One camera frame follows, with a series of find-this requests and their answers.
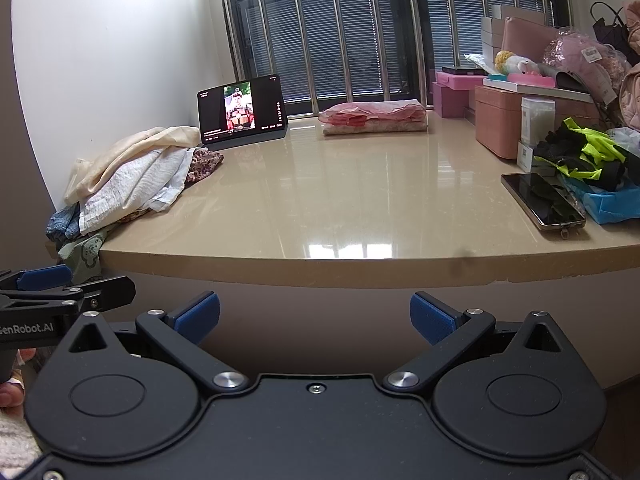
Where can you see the magenta flat box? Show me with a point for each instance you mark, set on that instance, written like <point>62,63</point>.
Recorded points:
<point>460,80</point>

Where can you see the blue denim garment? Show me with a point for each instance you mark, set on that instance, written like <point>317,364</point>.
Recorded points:
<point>62,222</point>

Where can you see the white striped-weave garment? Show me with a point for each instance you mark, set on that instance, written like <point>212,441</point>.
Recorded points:
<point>120,190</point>

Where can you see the pink lace garment in plastic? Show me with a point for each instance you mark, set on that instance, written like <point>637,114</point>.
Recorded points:
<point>585,57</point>

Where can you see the black handbag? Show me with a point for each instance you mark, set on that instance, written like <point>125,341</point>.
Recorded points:
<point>607,30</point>

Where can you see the white crinkled garment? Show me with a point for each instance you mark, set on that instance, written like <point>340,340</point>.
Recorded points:
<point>170,175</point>

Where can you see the teal flat box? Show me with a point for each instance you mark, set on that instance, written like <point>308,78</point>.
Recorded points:
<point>515,78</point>

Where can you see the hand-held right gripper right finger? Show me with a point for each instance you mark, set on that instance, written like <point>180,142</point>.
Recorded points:
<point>434,317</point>

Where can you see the pink leather bag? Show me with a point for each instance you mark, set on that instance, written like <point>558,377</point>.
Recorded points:
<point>525,40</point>

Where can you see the floral print garment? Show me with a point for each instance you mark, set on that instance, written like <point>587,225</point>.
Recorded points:
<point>205,165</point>

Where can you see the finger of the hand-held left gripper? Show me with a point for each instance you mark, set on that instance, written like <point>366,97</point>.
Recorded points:
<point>45,276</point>
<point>107,292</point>

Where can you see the grey tablet case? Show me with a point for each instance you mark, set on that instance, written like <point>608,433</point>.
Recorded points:
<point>250,139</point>

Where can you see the white small boxes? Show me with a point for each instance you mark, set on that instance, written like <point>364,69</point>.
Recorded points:
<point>537,120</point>

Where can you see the blue plastic bag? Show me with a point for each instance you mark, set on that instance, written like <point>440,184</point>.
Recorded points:
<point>610,207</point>

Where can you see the black and neon yellow garment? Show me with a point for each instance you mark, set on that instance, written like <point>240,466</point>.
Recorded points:
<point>585,152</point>

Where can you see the pink cardboard box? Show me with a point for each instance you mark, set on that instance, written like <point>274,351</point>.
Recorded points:
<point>450,102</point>

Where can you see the sheer pink folded garment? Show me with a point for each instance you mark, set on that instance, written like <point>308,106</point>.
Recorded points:
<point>370,111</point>

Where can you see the person's left hand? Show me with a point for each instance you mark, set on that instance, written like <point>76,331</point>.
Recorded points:
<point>11,394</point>

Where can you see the clear plastic packet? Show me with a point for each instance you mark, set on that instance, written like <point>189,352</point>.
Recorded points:
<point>480,61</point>

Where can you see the cream camisole dress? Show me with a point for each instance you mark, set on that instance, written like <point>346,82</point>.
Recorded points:
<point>125,152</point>

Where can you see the window with steel grille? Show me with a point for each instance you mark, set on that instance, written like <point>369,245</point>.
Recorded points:
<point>350,35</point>

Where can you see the black flat box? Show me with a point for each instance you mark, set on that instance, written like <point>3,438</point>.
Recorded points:
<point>465,69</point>

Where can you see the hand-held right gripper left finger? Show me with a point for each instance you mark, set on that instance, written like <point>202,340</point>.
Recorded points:
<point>196,317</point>

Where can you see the green bear print garment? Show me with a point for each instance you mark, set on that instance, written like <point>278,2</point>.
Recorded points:
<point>82,257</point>

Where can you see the small white box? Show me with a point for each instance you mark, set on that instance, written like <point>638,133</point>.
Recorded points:
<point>525,156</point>

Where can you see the pink padded coat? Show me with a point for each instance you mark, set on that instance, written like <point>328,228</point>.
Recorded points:
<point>632,90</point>

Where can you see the black tablet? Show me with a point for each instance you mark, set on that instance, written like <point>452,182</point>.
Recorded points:
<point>240,105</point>

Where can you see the black smartphone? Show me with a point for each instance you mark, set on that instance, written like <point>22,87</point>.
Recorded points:
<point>542,200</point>

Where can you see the stack of white boxes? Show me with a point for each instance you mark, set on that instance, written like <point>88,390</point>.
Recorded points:
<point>492,27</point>

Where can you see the yellow and white plush toy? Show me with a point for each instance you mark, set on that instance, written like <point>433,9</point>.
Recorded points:
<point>515,64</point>

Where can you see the salmon pink storage box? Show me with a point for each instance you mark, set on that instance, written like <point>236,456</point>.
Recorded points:
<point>497,120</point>

